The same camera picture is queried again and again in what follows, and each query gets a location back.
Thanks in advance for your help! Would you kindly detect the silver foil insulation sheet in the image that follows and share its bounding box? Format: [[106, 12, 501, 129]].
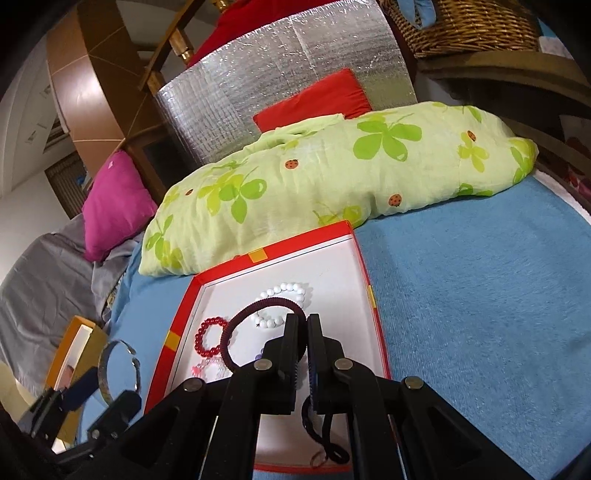
[[154, 0, 411, 167]]

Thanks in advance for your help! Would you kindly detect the brown wooden board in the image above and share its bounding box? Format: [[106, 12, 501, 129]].
[[46, 0, 148, 153]]

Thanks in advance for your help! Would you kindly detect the silver bangle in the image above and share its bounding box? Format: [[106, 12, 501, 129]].
[[99, 339, 141, 407]]

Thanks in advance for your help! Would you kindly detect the red bead bracelet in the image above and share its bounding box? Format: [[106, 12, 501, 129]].
[[195, 315, 232, 358]]

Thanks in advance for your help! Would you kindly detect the blue cloth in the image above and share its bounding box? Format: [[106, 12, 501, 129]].
[[399, 0, 437, 28]]

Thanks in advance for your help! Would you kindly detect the red cushion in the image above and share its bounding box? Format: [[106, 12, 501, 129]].
[[253, 68, 374, 132]]

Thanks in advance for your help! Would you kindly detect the black hair tie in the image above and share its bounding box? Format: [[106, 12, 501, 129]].
[[300, 397, 352, 464]]

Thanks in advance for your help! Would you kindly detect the green clover print pillow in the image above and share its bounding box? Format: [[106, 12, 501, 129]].
[[139, 100, 539, 278]]

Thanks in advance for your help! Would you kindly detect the wooden chair frame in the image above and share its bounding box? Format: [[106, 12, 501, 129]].
[[122, 0, 241, 185]]

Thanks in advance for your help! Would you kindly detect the red cloth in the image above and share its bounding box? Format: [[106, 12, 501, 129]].
[[187, 0, 342, 65]]

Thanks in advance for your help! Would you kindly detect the magenta cushion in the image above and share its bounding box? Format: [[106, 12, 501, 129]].
[[83, 150, 160, 263]]

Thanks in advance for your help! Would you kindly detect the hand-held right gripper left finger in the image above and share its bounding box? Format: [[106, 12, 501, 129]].
[[106, 314, 303, 480]]

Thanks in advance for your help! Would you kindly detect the orange cardboard box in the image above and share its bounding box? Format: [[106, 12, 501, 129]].
[[44, 316, 109, 453]]

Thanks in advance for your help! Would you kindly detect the maroon spiral hair tie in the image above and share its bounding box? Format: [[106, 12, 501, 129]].
[[221, 298, 308, 372]]

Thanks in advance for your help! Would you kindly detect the grey cloth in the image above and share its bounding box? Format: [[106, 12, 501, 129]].
[[0, 215, 144, 398]]

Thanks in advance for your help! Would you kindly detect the wicker basket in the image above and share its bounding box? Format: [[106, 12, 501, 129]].
[[379, 0, 541, 58]]

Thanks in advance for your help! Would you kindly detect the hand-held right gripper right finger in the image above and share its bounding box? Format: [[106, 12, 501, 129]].
[[307, 313, 527, 480]]

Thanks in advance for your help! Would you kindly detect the pink white bead bracelet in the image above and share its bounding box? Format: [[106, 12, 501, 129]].
[[189, 357, 232, 381]]

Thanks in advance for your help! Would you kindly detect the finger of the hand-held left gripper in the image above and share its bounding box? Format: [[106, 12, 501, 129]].
[[30, 367, 100, 439], [87, 391, 142, 445]]

